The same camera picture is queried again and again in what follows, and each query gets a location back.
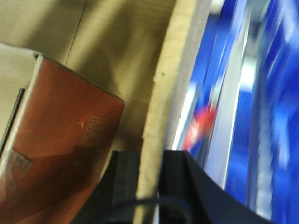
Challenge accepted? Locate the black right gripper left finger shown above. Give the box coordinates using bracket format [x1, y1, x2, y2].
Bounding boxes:
[72, 151, 140, 224]

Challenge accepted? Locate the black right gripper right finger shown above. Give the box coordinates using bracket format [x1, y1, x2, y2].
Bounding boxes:
[159, 150, 270, 224]

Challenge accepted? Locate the worn brown cardboard box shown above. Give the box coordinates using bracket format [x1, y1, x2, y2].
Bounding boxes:
[0, 0, 213, 224]

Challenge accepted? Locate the stainless steel shelf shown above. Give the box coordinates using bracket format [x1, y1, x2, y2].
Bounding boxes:
[172, 0, 273, 218]

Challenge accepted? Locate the red snack bag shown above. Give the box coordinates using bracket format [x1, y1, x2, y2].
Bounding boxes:
[182, 105, 216, 150]

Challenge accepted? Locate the orange product box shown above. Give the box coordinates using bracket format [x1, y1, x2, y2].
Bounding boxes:
[0, 55, 125, 224]

